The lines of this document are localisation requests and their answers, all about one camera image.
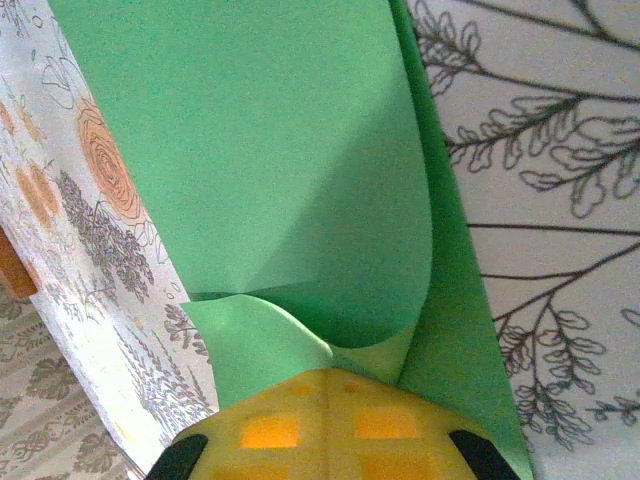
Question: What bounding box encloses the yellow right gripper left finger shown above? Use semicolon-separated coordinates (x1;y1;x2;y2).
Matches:
149;368;330;480

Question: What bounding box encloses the floral patterned table cover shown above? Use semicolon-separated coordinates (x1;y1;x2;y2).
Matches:
0;0;640;480

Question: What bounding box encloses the green paper sheet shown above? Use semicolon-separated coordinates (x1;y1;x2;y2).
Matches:
47;0;536;480

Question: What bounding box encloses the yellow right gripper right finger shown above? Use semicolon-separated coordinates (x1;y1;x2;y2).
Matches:
326;368;522;480

